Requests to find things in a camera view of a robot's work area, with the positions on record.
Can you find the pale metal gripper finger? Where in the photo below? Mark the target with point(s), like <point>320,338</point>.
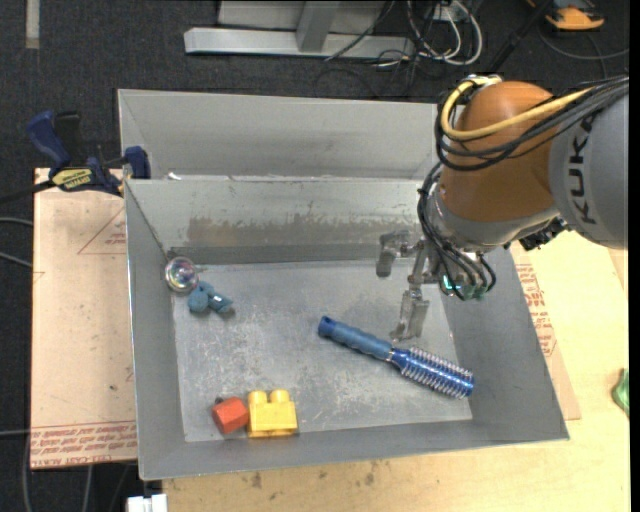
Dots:
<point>406,315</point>
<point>422,315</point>

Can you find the blue hairbrush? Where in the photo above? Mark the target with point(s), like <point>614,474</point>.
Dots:
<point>380,347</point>

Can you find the grey metal bin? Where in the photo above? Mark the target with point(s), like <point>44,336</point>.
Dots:
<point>280,345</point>

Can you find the yellow toy brick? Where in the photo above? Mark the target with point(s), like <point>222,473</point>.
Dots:
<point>271,414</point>

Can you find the red toy block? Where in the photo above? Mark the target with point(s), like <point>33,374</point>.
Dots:
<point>230,415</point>

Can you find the blue crumpled cloth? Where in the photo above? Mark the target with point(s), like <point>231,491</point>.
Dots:
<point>202,300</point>

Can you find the green soft object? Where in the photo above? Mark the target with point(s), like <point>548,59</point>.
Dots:
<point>622,392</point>

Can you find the clear glass ball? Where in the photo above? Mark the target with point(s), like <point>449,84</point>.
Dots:
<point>181,274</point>

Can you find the brown cardboard board red print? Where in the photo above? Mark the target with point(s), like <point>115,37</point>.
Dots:
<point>80,320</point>

